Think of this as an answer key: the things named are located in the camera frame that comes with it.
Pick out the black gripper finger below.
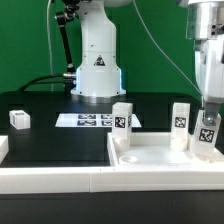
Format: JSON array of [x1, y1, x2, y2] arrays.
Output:
[[203, 101, 220, 126]]

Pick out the white square table top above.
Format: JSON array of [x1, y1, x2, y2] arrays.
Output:
[[107, 132, 224, 167]]

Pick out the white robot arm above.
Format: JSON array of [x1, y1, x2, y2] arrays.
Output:
[[72, 0, 224, 126]]

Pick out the white sheet with tags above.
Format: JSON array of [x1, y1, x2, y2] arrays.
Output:
[[55, 113, 141, 128]]

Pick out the white left fence bar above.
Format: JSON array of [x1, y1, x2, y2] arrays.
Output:
[[0, 136, 9, 163]]

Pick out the white fence bar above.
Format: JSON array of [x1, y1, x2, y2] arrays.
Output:
[[0, 136, 9, 163], [0, 164, 224, 194]]

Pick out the white front fence bar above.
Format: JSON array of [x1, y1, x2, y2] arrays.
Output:
[[0, 164, 224, 194]]

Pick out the black cable bundle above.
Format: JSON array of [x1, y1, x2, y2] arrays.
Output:
[[17, 74, 73, 93]]

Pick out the thin white cable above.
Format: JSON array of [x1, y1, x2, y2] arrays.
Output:
[[46, 0, 55, 92]]

